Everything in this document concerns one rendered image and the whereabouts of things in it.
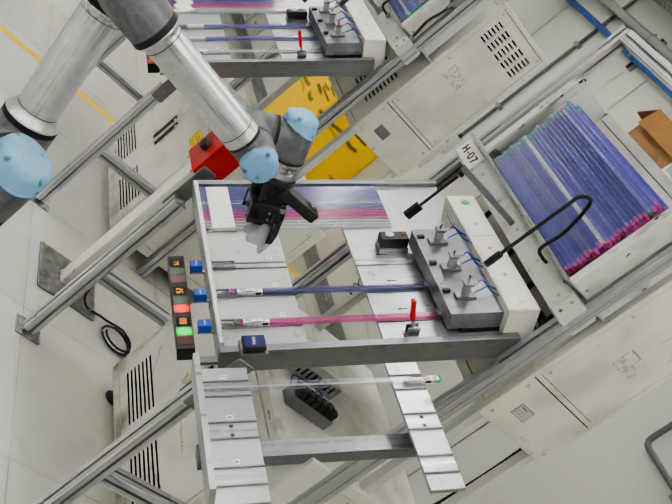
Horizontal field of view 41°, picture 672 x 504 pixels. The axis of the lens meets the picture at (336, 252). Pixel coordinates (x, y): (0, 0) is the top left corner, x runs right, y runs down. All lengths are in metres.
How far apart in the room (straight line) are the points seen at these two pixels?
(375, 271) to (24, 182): 0.94
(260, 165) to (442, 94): 1.79
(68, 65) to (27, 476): 1.16
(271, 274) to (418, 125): 1.42
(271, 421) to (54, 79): 0.98
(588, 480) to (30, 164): 2.57
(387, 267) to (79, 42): 0.98
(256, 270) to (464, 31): 1.50
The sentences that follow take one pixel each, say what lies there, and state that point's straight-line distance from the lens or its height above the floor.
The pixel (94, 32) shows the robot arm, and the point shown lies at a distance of 1.78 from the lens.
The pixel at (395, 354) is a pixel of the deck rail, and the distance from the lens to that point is 2.09.
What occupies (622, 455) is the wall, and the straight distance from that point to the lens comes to 3.67.
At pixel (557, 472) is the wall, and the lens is 3.76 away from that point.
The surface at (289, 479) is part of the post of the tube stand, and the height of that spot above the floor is 0.75.
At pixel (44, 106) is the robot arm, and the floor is 0.83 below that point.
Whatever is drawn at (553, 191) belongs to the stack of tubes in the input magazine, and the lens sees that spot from 2.32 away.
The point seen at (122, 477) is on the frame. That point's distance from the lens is 2.21.
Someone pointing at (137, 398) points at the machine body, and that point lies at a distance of 2.75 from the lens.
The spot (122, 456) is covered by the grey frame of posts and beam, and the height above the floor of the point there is 0.38.
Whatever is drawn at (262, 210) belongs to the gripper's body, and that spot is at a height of 0.97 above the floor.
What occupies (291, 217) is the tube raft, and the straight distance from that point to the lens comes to 2.42.
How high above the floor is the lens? 1.53
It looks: 15 degrees down
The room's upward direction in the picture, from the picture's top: 52 degrees clockwise
